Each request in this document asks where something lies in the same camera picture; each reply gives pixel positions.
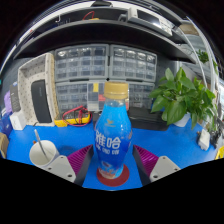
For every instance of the black rectangular speaker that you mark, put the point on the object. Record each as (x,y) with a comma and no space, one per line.
(41,101)

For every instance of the clear organizer box, coloured parts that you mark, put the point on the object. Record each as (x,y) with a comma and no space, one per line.
(96,96)

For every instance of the black wall shelf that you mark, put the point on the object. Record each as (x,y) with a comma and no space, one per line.
(100,31)

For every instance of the white perforated tray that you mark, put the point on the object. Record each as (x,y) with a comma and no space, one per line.
(30,70)

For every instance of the yellow multimeter with red leads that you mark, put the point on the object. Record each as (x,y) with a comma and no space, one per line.
(75,116)

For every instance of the white shelf rack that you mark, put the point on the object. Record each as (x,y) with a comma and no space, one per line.
(206,66)

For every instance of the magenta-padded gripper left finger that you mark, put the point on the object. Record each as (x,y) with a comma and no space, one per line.
(65,166)

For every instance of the black flat case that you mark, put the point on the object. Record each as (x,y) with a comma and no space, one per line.
(146,120)

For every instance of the black rounded case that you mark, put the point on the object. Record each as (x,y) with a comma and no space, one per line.
(101,3)

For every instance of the blue drink bottle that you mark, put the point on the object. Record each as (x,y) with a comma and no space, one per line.
(113,140)

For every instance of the metal spoon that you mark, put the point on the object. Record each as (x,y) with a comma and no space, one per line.
(39,141)

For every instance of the dark grey flat box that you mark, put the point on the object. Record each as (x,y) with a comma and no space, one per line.
(15,98)

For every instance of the blue carton box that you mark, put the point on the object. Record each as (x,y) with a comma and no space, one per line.
(6,126)

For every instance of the grey oscilloscope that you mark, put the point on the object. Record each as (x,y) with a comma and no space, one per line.
(150,20)

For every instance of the white power adapter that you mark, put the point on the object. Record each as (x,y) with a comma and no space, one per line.
(204,140)

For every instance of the green potted plant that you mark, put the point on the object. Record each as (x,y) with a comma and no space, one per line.
(180,100)

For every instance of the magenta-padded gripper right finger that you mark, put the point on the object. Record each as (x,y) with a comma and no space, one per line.
(158,166)

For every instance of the flat round red coaster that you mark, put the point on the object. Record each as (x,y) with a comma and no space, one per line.
(124,176)

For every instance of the yellow meter with red leads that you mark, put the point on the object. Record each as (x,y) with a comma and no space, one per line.
(90,16)

